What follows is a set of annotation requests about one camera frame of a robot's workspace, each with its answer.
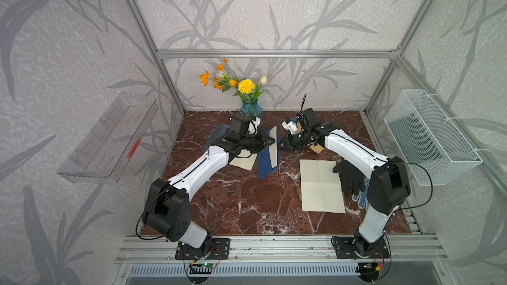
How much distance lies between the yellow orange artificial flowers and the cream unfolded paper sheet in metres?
0.43

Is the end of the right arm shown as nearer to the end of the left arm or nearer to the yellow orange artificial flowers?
the end of the left arm

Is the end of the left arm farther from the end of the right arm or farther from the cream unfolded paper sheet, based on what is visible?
the cream unfolded paper sheet

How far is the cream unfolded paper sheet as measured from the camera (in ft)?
2.82

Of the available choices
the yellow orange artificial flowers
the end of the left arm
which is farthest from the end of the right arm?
the yellow orange artificial flowers

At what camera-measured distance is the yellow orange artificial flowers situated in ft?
2.90

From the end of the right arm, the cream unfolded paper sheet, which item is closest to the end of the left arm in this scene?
the end of the right arm
